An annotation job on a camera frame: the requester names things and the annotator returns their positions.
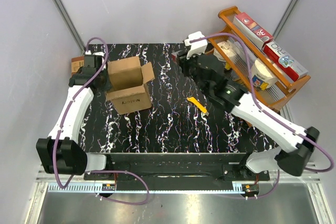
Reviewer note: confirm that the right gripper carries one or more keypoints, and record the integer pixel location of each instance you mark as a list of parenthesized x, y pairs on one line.
[(183, 63)]

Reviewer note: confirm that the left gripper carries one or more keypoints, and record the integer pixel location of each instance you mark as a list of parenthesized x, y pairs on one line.
[(108, 87)]

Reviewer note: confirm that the brown cardboard express box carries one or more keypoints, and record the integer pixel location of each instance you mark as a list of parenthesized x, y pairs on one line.
[(129, 80)]

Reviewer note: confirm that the red product box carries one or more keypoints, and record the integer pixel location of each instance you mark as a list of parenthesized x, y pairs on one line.
[(175, 56)]

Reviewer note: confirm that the yellow utility knife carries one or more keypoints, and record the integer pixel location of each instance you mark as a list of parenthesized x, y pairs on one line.
[(198, 105)]

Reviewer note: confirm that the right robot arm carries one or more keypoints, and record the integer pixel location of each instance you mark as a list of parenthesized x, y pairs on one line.
[(295, 143)]

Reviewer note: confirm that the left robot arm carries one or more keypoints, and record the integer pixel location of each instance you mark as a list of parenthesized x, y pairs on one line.
[(90, 79)]

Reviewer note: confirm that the red white toothpaste box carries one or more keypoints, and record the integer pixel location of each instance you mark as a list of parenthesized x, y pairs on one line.
[(252, 30)]

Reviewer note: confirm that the red silver toothpaste box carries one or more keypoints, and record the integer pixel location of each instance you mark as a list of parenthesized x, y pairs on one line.
[(289, 65)]

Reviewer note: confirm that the red cleaning pad pack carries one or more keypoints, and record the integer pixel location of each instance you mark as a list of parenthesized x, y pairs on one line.
[(76, 63)]

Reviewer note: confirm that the orange wooden shelf rack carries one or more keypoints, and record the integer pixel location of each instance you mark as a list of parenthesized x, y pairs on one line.
[(278, 95)]

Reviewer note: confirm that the right toilet paper roll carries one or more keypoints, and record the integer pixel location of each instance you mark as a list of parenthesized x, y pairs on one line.
[(262, 77)]

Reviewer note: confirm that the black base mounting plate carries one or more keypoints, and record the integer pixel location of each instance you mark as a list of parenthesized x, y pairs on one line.
[(174, 172)]

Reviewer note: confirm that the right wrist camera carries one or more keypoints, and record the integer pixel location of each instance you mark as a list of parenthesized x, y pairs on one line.
[(195, 48)]

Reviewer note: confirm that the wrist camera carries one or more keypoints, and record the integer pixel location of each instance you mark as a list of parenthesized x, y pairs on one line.
[(195, 48), (100, 54)]

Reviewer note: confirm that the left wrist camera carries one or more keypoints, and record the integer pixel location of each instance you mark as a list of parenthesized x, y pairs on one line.
[(100, 54)]

